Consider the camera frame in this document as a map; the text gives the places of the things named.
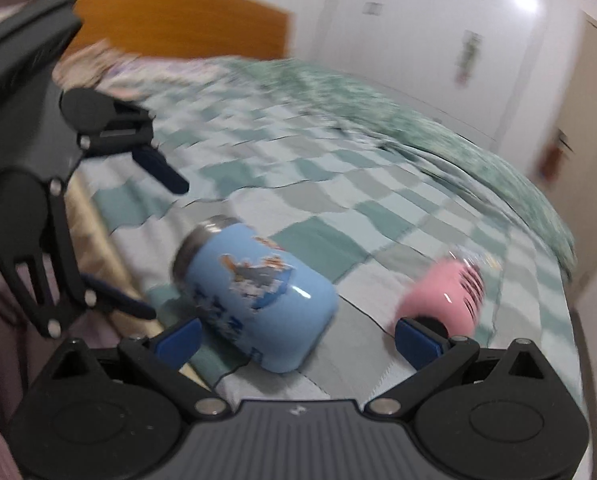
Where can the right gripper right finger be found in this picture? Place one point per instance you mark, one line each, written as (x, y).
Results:
(471, 411)

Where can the pink cup with clear lid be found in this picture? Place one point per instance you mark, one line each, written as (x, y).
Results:
(452, 292)

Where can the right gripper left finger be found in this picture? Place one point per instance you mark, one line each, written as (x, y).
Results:
(112, 412)

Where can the white wardrobe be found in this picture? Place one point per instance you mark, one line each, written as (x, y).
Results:
(409, 50)

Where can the blue cartoon steel cup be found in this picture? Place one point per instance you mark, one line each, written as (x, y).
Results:
(256, 295)

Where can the floral ruffled pillow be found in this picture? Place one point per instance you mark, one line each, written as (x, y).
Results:
(87, 67)

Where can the green checkered bed sheet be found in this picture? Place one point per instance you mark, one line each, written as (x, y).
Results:
(367, 213)

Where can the orange wooden headboard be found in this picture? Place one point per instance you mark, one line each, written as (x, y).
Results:
(186, 28)

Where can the beige wooden door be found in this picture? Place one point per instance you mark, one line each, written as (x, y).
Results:
(574, 192)

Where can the green hanging ornament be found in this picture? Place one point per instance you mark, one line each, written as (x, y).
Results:
(470, 51)

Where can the green floral quilt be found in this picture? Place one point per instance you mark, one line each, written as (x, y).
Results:
(358, 105)

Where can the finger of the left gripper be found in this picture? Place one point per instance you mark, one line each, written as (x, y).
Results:
(155, 164)
(107, 298)

